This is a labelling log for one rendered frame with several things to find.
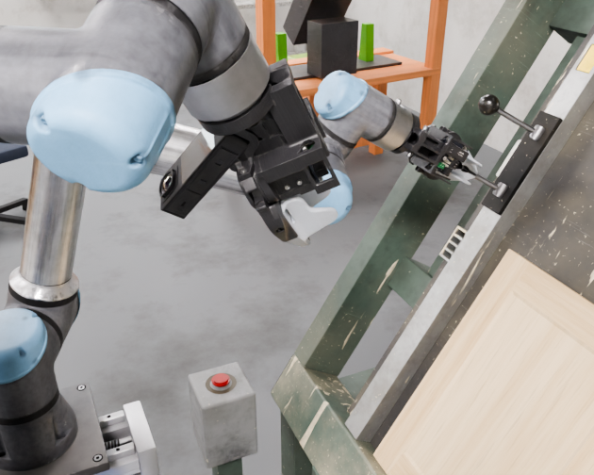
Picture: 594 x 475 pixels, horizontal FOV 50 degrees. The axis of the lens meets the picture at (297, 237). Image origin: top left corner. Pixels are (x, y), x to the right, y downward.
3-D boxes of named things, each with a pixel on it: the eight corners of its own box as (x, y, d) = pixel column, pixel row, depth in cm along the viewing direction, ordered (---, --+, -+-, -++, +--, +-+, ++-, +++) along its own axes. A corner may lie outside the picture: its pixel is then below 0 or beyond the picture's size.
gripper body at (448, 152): (452, 188, 107) (403, 161, 101) (423, 171, 114) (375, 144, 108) (476, 148, 106) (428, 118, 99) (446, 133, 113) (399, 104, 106)
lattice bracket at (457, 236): (448, 258, 130) (438, 254, 128) (467, 229, 128) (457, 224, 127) (460, 268, 127) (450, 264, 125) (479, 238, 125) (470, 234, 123)
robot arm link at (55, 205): (-14, 360, 111) (16, 54, 86) (16, 311, 124) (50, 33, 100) (57, 374, 113) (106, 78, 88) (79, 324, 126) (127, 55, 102)
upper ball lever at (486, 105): (533, 144, 118) (471, 108, 117) (545, 126, 117) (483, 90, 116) (540, 146, 114) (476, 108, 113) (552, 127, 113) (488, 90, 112)
